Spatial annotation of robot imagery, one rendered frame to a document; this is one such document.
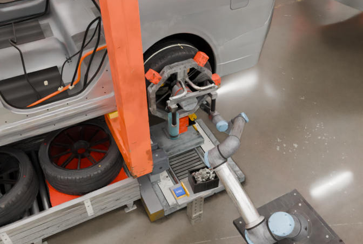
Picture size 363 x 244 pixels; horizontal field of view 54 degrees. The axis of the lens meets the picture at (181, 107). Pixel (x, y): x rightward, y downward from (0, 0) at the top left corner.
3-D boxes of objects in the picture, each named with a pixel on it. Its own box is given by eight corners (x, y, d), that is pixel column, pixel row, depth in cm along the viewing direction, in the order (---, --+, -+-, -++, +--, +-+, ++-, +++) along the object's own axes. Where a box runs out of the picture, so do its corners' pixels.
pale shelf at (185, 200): (217, 169, 287) (217, 166, 285) (229, 184, 276) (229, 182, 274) (168, 189, 273) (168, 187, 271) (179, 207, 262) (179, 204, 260)
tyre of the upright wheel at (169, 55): (212, 55, 323) (160, 24, 277) (226, 69, 307) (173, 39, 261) (170, 110, 342) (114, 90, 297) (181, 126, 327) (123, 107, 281)
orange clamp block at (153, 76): (158, 72, 274) (149, 68, 267) (162, 78, 268) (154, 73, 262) (152, 79, 275) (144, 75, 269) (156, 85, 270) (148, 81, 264)
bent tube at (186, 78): (202, 74, 286) (203, 63, 279) (215, 88, 274) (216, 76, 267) (183, 80, 281) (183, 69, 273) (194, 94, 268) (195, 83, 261)
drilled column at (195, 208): (196, 210, 307) (198, 181, 278) (202, 219, 300) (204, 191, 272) (186, 215, 304) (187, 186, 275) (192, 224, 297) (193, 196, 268)
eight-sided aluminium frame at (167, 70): (206, 103, 320) (209, 52, 283) (209, 108, 316) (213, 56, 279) (149, 123, 303) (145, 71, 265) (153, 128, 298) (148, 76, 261)
